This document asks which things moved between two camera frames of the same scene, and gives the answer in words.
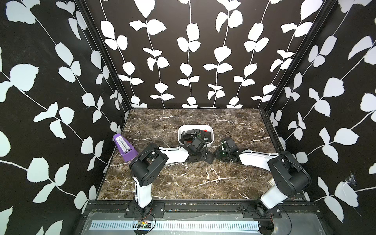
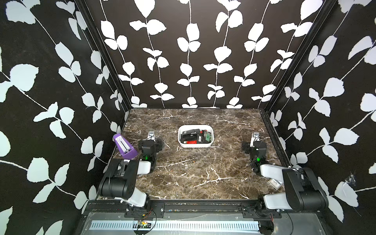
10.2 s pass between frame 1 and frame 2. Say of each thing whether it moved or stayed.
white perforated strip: stayed
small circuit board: stayed
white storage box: stayed
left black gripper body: moved
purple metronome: stayed
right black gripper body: moved
